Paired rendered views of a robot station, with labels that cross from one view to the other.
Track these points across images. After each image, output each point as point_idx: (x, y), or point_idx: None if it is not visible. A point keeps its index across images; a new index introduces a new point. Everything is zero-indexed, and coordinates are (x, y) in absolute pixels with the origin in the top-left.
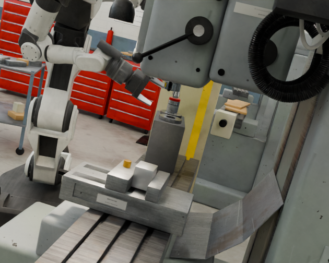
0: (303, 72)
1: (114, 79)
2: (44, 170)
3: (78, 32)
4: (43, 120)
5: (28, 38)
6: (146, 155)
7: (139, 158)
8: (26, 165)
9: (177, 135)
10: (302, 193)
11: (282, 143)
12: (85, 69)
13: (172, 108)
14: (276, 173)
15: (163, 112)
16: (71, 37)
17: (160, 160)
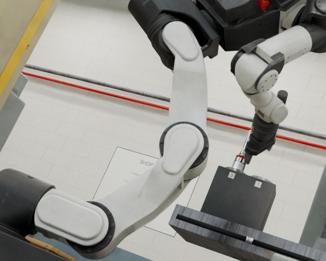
0: None
1: (269, 133)
2: (122, 235)
3: (217, 52)
4: (203, 163)
5: (280, 67)
6: (263, 220)
7: (232, 221)
8: (107, 226)
9: (272, 202)
10: None
11: None
12: (274, 118)
13: (244, 168)
14: None
15: (243, 172)
16: (208, 53)
17: (262, 227)
